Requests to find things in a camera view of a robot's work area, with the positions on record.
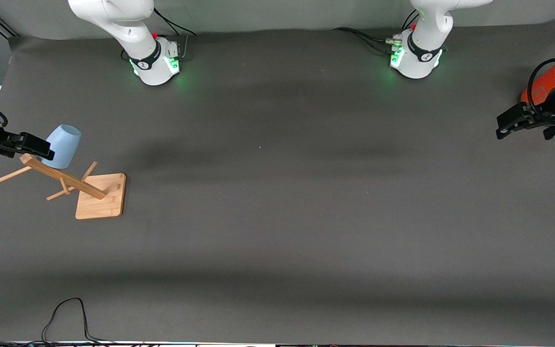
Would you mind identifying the light blue plastic cup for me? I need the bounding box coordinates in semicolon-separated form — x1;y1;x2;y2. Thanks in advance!
40;124;82;169

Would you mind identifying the orange cup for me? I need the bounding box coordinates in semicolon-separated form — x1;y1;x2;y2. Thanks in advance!
521;60;555;105

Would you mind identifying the wooden cup rack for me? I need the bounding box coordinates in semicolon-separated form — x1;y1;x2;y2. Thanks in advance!
0;153;127;220

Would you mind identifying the thin black looped cable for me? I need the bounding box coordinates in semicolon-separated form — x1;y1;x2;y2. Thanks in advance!
41;298;114;344

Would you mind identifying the black left arm base cable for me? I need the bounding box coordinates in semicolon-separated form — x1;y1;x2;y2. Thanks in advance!
332;27;398;54

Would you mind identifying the black arm base cable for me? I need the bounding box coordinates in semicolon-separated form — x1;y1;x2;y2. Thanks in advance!
154;7;197;59
332;27;398;54

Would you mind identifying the black right arm base cable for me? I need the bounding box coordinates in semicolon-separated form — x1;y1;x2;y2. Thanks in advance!
154;7;197;59

